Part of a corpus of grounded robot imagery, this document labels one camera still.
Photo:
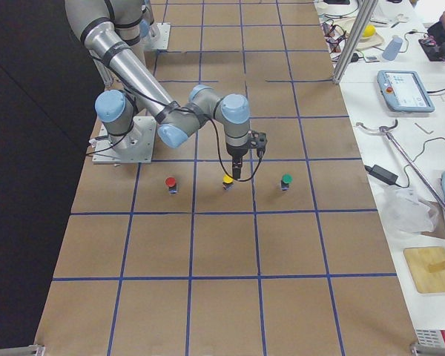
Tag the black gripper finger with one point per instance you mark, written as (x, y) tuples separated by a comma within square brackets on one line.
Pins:
[(236, 167)]

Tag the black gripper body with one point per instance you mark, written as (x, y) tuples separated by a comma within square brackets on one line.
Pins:
[(236, 153)]

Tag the yellow push button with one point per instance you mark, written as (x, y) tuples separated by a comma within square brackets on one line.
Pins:
[(227, 182)]

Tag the green push button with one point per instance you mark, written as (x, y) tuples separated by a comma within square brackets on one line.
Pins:
[(285, 182)]

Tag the red push button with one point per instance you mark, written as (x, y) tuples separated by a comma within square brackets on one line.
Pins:
[(171, 183)]

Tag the black power adapter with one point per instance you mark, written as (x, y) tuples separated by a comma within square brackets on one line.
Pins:
[(381, 174)]

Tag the beige tray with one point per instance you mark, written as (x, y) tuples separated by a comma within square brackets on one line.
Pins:
[(363, 44)]

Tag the yellow lemon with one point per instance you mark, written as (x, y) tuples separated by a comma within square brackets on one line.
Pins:
[(369, 31)]

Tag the metal reacher stick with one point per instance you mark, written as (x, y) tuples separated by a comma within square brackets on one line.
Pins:
[(387, 131)]

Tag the blue plastic cup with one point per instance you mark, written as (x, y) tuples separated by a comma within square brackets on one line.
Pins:
[(392, 50)]

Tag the clear plastic bag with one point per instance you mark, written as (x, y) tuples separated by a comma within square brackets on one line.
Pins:
[(405, 214)]

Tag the wooden cutting board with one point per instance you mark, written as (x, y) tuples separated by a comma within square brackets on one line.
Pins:
[(427, 267)]

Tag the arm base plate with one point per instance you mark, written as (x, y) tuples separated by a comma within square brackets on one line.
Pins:
[(162, 43), (136, 147)]

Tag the aluminium frame post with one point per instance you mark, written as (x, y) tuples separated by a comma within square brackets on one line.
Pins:
[(367, 7)]

